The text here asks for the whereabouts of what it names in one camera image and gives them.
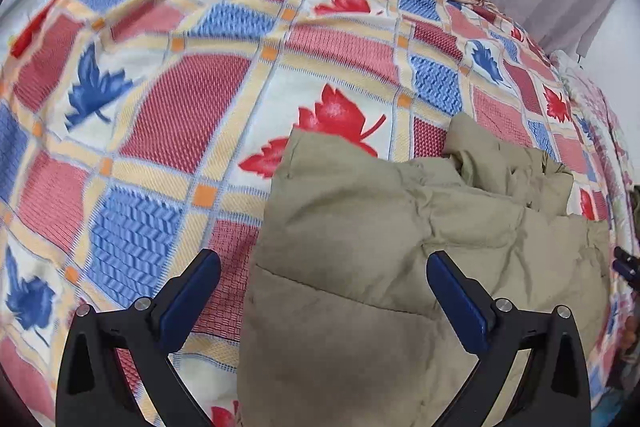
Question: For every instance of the pink floral folded blanket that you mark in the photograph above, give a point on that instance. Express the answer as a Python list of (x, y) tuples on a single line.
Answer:
[(605, 133)]

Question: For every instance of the leaf patchwork bed quilt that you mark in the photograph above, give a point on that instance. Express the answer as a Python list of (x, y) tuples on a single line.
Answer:
[(135, 133)]

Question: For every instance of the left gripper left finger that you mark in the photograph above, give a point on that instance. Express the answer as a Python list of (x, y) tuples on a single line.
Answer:
[(92, 386)]

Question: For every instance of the olive green garment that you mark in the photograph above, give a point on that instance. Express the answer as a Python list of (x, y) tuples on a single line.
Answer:
[(634, 199)]

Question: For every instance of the khaki puffer jacket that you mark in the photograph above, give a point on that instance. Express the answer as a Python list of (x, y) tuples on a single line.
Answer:
[(340, 327)]

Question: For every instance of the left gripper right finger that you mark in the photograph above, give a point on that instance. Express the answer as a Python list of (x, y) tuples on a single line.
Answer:
[(554, 387)]

